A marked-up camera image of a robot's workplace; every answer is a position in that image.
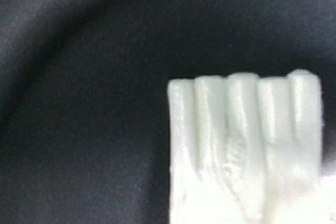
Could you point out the black frying pan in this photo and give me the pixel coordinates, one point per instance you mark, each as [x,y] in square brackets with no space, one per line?
[84,115]

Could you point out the white toy vegetable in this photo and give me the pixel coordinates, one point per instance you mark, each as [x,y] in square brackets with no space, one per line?
[247,149]

